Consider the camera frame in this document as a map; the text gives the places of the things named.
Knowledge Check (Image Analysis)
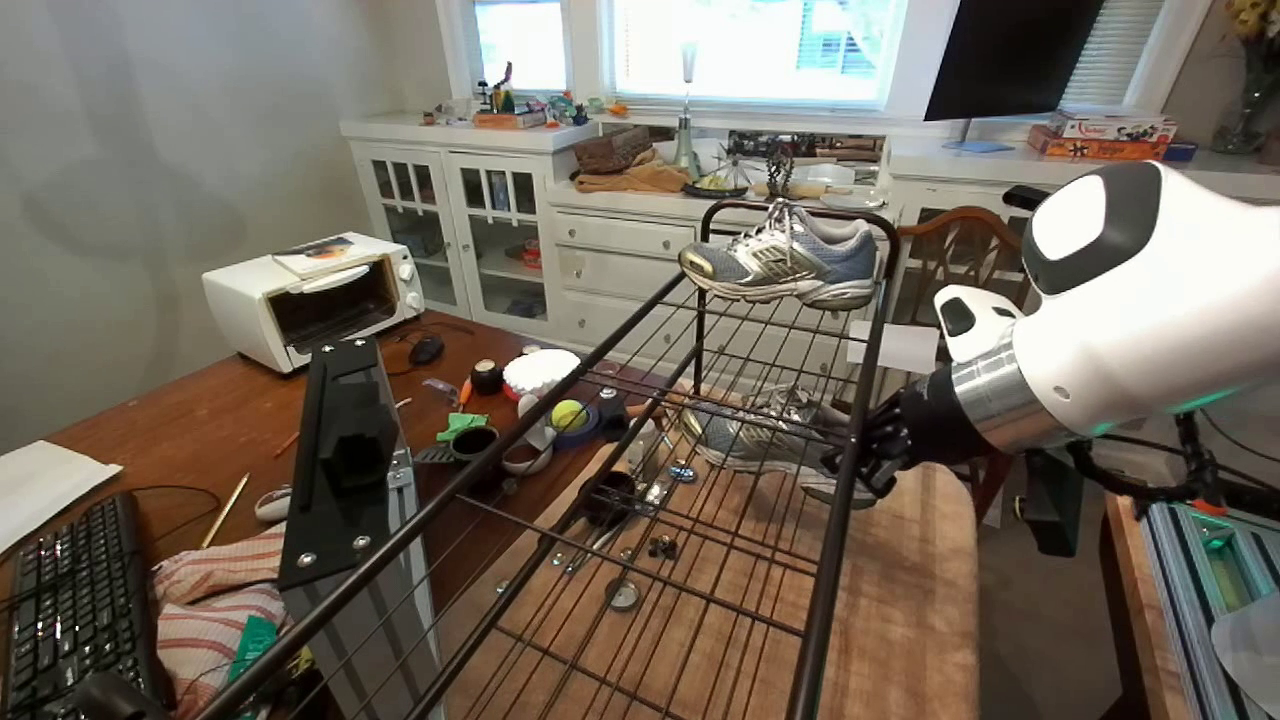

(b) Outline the white drawer chest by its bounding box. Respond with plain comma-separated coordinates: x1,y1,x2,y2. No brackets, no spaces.
546,181,751,362

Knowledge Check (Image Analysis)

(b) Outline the black flat screen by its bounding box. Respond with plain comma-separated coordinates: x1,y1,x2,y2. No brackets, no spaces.
926,0,1113,126

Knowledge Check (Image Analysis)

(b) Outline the pink striped cloth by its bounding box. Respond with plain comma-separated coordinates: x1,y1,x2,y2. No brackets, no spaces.
147,526,300,720

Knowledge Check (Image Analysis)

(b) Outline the black mug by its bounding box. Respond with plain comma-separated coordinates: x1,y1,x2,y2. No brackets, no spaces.
450,423,504,490

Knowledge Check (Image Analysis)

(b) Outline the black round roll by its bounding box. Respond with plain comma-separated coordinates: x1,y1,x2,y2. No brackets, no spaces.
581,473,644,532

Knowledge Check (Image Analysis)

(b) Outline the green plastic tube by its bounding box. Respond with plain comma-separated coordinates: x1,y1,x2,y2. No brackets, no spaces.
216,614,284,698

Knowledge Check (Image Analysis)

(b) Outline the black computer mouse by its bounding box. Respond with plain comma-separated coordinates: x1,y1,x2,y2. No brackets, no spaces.
404,332,452,374

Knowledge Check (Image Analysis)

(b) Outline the thin wooden stick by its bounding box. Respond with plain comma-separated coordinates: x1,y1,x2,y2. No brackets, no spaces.
196,473,255,552

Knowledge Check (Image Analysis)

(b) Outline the black stand with orange clamps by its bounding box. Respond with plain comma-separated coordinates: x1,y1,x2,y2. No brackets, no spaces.
1062,409,1280,529

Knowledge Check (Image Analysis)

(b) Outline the white glass door cabinet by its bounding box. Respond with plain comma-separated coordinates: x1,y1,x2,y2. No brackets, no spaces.
335,114,595,337

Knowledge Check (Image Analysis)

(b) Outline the beige woven tablecloth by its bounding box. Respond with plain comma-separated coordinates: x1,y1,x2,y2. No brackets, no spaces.
437,396,984,720

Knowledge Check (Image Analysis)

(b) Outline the yellow ball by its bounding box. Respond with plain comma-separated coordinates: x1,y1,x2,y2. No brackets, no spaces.
549,396,591,442

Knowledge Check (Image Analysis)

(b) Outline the black computer keyboard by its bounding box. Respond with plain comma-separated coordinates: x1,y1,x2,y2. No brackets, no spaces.
0,491,177,720

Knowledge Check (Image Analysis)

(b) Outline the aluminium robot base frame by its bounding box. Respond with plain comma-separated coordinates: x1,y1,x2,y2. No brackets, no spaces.
1131,491,1280,720

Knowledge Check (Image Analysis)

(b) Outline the black metal shoe rack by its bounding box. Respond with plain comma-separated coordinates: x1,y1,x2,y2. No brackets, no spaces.
196,198,907,720

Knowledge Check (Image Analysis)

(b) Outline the white paper sheet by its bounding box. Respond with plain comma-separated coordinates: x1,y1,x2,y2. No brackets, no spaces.
0,435,127,555

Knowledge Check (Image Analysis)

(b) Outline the round metal lid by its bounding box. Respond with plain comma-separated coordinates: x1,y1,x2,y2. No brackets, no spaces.
604,575,650,620

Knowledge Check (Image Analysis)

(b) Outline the white toaster oven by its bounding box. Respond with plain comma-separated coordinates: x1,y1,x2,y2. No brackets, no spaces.
202,230,433,375

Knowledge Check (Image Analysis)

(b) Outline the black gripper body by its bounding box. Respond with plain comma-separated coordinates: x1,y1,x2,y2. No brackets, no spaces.
873,374,970,473

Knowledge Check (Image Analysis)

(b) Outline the brown bag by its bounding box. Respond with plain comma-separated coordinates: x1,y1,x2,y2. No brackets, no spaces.
573,126,661,181

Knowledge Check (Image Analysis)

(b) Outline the green plastic toy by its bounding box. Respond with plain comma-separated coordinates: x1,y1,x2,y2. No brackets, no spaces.
437,409,495,453

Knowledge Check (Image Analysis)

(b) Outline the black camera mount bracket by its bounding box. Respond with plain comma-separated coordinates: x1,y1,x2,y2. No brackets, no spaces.
278,337,410,594

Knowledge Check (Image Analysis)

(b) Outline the orange book stack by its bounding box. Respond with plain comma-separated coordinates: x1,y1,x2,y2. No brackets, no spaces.
1023,114,1183,167

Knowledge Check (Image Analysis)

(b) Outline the glass candle holder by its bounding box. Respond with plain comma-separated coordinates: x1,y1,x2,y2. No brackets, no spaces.
669,36,708,181

